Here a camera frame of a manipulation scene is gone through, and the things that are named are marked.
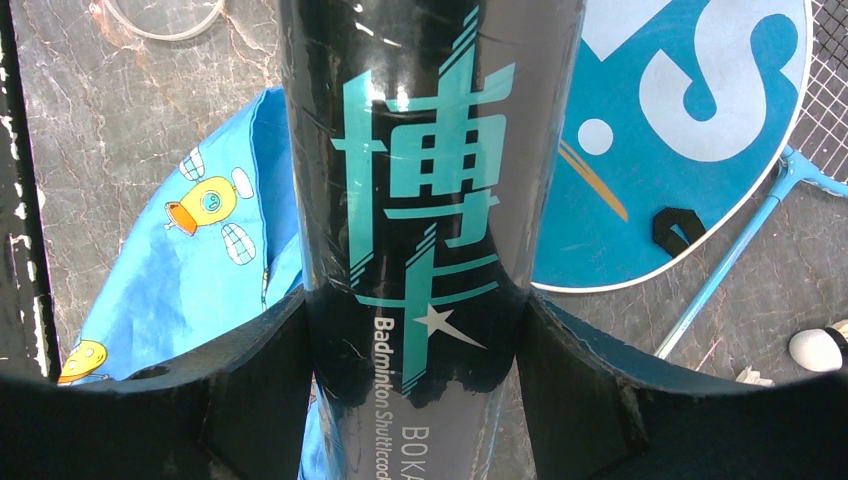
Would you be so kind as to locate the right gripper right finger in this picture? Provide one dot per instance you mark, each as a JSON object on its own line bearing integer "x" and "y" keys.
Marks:
{"x": 597, "y": 408}

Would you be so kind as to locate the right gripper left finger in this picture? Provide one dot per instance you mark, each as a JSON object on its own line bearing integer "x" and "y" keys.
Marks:
{"x": 232, "y": 408}

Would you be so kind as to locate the shuttlecock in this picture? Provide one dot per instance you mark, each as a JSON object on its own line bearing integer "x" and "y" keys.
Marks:
{"x": 821, "y": 349}

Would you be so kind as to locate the black shuttlecock tube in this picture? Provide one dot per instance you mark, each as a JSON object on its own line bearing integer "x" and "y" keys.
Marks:
{"x": 423, "y": 136}

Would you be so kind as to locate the clear plastic tube lid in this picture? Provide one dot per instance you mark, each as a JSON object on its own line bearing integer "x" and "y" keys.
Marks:
{"x": 165, "y": 20}

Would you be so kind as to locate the front blue badminton racket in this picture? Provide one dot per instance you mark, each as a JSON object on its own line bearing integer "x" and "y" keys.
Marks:
{"x": 816, "y": 152}

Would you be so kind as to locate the blue astronaut print cloth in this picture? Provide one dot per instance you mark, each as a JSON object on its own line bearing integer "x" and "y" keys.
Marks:
{"x": 216, "y": 245}

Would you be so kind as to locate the blue sport racket bag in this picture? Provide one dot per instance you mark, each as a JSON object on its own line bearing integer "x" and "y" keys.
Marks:
{"x": 677, "y": 111}

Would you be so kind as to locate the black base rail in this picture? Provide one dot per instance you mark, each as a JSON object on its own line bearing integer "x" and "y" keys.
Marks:
{"x": 29, "y": 340}

